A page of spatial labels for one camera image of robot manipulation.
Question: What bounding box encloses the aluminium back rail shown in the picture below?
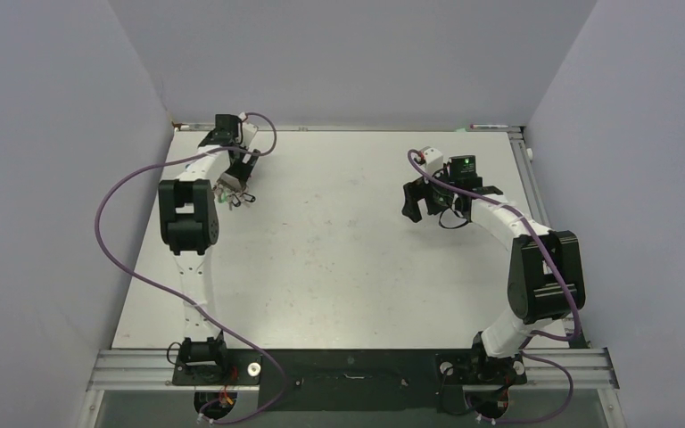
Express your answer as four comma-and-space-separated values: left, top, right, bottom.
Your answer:
172, 122, 524, 134

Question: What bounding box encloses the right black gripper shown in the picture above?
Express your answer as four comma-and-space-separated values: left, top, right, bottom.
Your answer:
403, 163, 458, 222

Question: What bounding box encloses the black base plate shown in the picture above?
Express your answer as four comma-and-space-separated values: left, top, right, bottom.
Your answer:
168, 343, 527, 419

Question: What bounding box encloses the aluminium right side rail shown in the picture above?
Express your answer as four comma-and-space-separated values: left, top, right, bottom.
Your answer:
508, 127, 586, 350

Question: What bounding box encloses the aluminium rail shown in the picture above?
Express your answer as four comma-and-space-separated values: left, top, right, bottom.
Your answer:
87, 348, 620, 391
508, 127, 586, 350
172, 122, 524, 134

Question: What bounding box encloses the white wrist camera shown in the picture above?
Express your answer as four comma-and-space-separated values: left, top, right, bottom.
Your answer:
240, 119, 259, 146
416, 146, 443, 177

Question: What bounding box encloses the black key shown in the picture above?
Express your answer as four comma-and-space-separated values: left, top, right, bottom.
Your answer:
229, 193, 256, 208

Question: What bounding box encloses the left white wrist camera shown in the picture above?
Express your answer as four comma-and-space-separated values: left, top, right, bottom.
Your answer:
240, 119, 259, 146

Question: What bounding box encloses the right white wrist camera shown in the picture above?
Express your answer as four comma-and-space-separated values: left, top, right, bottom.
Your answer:
416, 146, 443, 177

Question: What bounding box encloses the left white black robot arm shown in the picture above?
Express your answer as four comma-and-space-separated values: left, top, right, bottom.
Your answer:
158, 112, 260, 386

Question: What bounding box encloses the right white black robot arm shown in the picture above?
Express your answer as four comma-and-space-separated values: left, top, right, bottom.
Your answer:
401, 147, 586, 383

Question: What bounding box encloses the grey red keyring holder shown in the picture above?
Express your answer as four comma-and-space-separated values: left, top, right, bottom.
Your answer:
212, 183, 240, 205

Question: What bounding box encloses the aluminium front rail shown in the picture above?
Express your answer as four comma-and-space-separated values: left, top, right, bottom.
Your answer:
87, 348, 620, 391

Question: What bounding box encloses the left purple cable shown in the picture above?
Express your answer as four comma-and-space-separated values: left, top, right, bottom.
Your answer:
94, 111, 291, 426

